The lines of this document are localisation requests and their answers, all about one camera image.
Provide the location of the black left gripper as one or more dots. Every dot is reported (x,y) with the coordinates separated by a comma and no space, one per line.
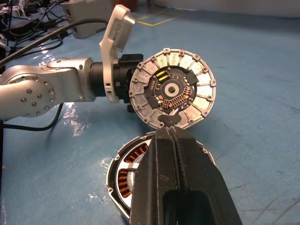
(122,77)

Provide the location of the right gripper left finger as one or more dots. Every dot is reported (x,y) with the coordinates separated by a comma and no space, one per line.
(154,168)

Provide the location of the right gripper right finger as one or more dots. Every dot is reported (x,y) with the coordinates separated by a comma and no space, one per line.
(201,173)

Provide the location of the motor stator with copper windings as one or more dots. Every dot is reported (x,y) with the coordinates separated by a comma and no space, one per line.
(124,180)

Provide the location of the white equipment box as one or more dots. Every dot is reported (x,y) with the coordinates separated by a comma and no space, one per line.
(86,18)

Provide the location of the blue plastic table cover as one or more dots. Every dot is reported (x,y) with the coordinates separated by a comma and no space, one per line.
(246,93)

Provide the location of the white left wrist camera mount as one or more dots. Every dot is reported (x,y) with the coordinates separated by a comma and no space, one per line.
(117,30)

